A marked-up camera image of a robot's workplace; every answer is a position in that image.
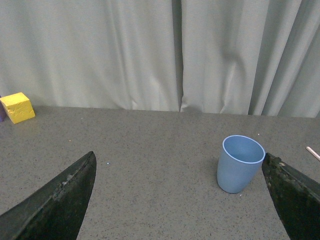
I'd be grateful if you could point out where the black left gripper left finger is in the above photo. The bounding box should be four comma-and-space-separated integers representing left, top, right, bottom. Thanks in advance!
0, 151, 97, 240

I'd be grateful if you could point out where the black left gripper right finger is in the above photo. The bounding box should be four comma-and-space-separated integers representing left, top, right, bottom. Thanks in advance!
261, 153, 320, 240

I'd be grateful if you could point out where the pale wooden chopstick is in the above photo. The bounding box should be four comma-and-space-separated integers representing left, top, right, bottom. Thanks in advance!
306, 146, 320, 161

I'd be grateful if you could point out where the blue plastic cup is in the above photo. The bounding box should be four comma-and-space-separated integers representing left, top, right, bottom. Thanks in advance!
217, 135, 266, 194

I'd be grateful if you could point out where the purple foam cube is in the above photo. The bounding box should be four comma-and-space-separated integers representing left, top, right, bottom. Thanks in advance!
0, 102, 7, 122

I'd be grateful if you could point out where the yellow foam cube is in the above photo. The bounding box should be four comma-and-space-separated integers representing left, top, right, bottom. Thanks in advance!
0, 92, 36, 124

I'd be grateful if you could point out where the grey-white curtain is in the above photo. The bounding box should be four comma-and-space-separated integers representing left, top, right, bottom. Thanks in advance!
0, 0, 320, 118

